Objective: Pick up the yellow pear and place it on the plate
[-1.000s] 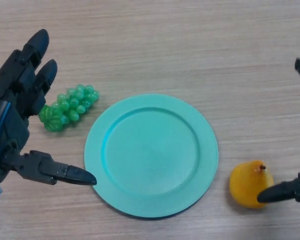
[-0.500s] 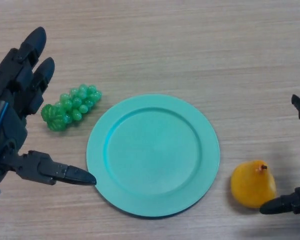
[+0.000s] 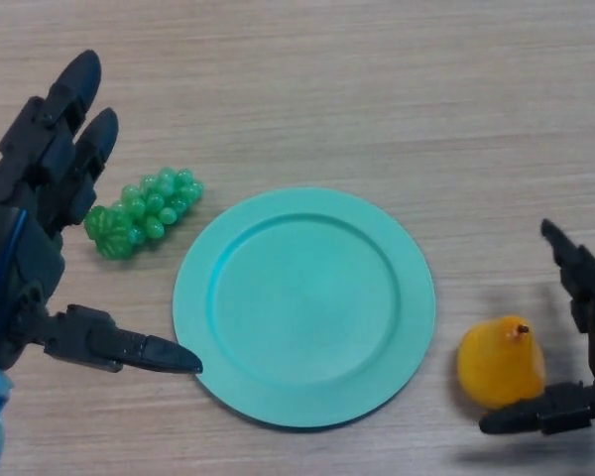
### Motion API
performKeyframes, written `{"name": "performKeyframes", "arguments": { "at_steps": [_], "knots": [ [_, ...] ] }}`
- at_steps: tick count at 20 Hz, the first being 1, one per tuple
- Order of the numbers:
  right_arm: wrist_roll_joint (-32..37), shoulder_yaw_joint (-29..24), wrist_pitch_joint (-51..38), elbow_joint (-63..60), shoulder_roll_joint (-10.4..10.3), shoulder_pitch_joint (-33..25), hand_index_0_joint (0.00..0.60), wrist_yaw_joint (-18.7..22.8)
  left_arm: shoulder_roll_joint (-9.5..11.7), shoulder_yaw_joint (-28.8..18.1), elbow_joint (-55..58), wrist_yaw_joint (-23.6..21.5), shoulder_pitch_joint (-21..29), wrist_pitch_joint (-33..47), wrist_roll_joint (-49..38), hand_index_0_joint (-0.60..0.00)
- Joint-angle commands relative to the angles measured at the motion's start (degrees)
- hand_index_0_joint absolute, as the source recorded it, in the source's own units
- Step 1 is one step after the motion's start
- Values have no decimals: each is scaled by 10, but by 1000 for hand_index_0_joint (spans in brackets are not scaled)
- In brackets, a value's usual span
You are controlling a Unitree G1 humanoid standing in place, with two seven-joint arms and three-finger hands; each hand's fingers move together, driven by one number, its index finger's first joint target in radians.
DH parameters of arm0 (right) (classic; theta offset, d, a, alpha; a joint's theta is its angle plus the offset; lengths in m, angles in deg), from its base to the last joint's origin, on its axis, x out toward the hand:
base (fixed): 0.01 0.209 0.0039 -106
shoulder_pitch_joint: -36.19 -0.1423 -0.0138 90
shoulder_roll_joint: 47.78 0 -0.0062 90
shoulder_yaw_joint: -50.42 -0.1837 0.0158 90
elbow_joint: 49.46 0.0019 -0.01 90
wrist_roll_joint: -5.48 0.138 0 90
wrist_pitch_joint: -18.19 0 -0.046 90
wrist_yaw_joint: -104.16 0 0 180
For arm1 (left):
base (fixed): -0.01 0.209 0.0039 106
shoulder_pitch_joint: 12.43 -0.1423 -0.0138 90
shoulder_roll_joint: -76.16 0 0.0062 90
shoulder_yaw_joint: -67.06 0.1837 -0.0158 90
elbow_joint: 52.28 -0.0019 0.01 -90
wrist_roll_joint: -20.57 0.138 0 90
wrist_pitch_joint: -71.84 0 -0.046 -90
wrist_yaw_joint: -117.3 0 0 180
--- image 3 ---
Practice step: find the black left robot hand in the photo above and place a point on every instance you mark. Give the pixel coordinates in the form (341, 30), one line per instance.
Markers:
(30, 268)

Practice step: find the yellow pear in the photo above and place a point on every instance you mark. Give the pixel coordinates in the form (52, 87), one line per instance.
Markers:
(498, 367)

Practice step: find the green round plate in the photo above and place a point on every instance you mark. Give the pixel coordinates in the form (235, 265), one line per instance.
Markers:
(302, 307)

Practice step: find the green grape bunch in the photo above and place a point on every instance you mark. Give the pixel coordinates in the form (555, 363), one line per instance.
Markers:
(144, 213)

